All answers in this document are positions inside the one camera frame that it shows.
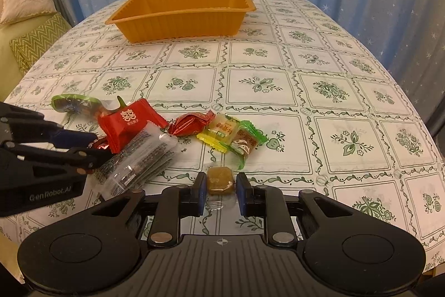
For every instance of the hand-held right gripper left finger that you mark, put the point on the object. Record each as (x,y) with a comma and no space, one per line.
(200,193)

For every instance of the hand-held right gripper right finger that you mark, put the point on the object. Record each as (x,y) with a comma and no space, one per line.
(243,194)

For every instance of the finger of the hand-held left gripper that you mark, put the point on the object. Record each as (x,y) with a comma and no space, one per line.
(81,157)
(76,138)

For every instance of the brown candy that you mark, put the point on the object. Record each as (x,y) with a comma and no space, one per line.
(219,180)

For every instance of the green candy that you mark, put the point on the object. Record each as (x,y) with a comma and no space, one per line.
(73,104)

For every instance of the green packet with brown snack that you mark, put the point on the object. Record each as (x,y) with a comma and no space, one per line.
(245,142)

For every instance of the red packet with white print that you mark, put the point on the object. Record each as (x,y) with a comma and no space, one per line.
(128,124)

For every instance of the clear packet with black print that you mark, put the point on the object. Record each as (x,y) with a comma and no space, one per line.
(139,161)

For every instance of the yellow snack packet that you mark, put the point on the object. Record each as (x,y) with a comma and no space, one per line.
(219,130)

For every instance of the bright red foil candy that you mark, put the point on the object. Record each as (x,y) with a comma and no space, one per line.
(187,124)

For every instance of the orange plastic tray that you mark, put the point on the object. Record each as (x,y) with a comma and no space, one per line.
(180,22)

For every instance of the light green sofa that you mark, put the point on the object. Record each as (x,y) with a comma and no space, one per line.
(7,67)

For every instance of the green chevron pillow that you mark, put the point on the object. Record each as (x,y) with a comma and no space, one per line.
(34,39)

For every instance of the beige pillow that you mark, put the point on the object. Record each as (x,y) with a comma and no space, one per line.
(24,3)

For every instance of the green floral printed tablecloth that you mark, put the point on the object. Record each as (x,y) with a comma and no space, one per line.
(260,50)

